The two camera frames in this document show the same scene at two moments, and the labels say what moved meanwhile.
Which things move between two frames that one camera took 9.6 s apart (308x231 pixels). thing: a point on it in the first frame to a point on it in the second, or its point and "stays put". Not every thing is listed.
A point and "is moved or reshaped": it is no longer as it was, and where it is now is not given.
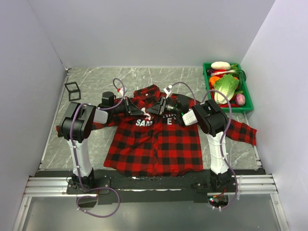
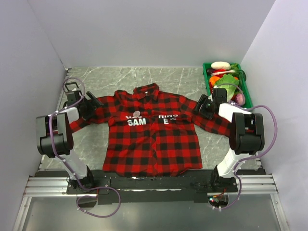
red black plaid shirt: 142,144 stays put
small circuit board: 218,200 stays put
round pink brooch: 148,116 is moved or reshaped
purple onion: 240,99 stays put
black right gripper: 159,108 to 204,114
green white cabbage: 227,85 stays put
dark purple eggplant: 209,70 stays put
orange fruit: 213,79 stays put
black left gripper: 132,109 to 92,108
